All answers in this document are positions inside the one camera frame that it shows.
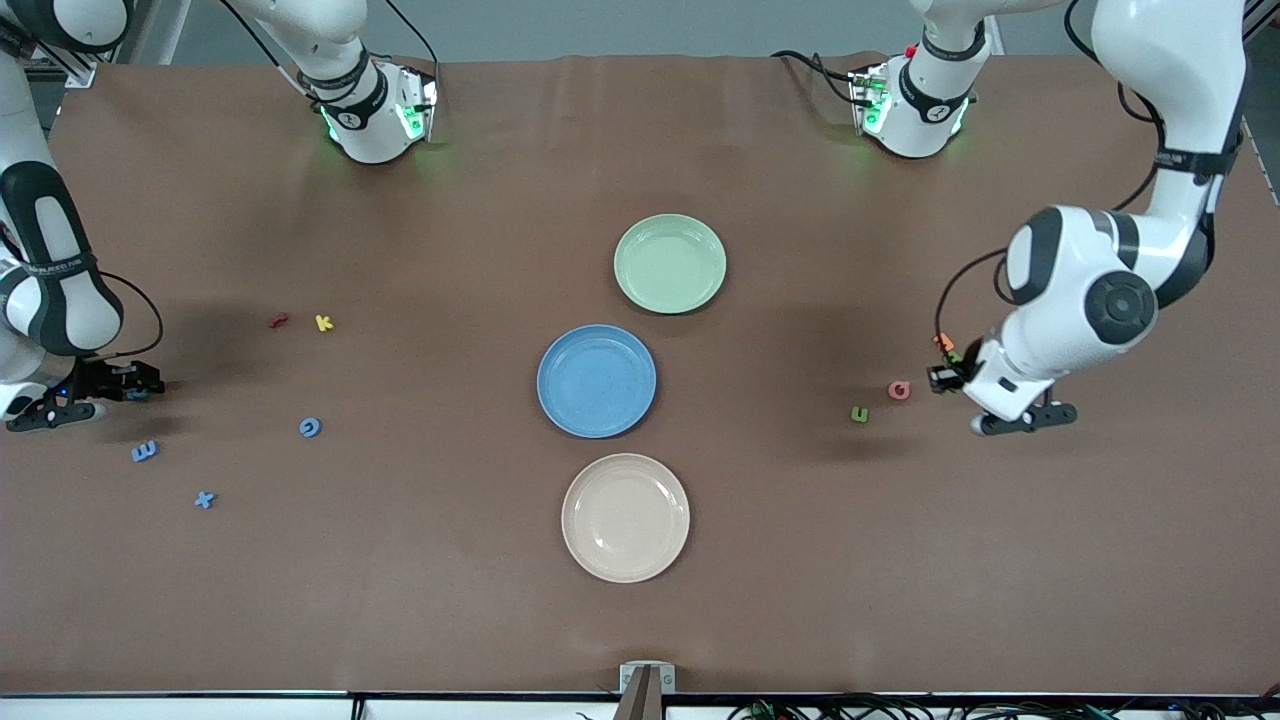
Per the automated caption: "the green plate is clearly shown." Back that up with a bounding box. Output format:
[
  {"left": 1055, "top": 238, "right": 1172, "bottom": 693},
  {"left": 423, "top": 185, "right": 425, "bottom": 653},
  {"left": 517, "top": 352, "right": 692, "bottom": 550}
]
[{"left": 613, "top": 213, "right": 728, "bottom": 315}]

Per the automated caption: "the brown table cover sheet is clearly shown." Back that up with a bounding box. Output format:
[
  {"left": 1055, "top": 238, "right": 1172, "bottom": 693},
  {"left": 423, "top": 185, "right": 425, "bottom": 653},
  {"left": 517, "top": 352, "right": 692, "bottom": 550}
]
[{"left": 0, "top": 52, "right": 1280, "bottom": 698}]

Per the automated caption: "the blue plate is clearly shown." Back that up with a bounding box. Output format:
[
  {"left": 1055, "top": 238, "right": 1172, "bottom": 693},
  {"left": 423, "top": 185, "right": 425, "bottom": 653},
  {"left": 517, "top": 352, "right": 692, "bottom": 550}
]
[{"left": 536, "top": 324, "right": 658, "bottom": 440}]

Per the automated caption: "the beige plate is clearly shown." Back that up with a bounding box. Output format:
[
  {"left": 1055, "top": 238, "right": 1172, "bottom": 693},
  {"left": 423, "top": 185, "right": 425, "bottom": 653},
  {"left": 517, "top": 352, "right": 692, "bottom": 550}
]
[{"left": 561, "top": 453, "right": 691, "bottom": 584}]

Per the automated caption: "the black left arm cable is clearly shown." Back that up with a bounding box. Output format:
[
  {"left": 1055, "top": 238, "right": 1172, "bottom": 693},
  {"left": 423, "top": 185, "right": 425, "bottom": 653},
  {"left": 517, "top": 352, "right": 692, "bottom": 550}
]
[{"left": 934, "top": 0, "right": 1169, "bottom": 353}]

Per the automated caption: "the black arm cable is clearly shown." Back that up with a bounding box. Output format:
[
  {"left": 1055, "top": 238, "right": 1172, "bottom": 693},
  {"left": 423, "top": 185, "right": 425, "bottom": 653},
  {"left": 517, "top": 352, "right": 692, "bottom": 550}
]
[
  {"left": 934, "top": 0, "right": 1169, "bottom": 353},
  {"left": 95, "top": 270, "right": 165, "bottom": 361}
]

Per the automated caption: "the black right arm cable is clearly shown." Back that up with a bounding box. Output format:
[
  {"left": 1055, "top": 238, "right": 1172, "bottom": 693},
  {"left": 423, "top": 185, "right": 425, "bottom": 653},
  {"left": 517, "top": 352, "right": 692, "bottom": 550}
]
[{"left": 95, "top": 270, "right": 165, "bottom": 361}]

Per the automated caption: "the aluminium frame profile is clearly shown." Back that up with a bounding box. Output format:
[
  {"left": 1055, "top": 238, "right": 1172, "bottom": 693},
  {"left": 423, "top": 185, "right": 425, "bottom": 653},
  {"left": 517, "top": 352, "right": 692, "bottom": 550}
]
[
  {"left": 128, "top": 0, "right": 193, "bottom": 67},
  {"left": 25, "top": 40, "right": 98, "bottom": 89}
]

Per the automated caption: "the white table edge rail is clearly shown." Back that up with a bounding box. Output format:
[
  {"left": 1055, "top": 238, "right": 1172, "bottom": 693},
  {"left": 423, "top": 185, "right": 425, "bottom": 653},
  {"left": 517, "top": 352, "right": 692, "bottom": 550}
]
[{"left": 0, "top": 693, "right": 1280, "bottom": 720}]

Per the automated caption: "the black cable bundle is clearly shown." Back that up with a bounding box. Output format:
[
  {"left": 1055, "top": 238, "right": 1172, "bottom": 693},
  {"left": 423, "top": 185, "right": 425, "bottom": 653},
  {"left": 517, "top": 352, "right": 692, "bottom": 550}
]
[{"left": 728, "top": 693, "right": 1280, "bottom": 720}]

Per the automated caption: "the black base cable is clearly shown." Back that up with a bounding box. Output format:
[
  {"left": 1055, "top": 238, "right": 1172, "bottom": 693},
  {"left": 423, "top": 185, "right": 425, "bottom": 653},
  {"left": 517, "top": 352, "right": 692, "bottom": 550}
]
[{"left": 770, "top": 48, "right": 863, "bottom": 107}]

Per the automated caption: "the tan wedge post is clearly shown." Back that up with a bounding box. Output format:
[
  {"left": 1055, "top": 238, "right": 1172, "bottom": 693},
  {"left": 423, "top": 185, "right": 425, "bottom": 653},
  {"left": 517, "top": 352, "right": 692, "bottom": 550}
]
[{"left": 613, "top": 666, "right": 665, "bottom": 720}]

